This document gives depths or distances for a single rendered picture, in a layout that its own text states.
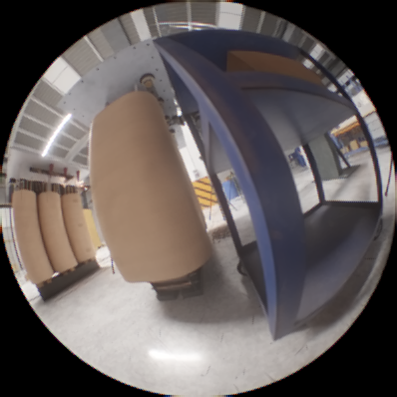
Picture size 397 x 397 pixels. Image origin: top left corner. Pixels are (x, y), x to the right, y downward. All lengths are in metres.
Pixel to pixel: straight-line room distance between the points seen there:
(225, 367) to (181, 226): 0.48
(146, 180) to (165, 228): 0.16
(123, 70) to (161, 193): 0.87
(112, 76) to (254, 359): 1.39
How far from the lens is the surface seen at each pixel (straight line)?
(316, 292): 0.36
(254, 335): 0.45
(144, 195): 0.38
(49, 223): 1.78
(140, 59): 0.97
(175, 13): 9.96
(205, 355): 0.46
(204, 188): 5.87
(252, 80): 0.15
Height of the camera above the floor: 0.42
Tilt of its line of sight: 2 degrees up
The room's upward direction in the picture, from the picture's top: 21 degrees counter-clockwise
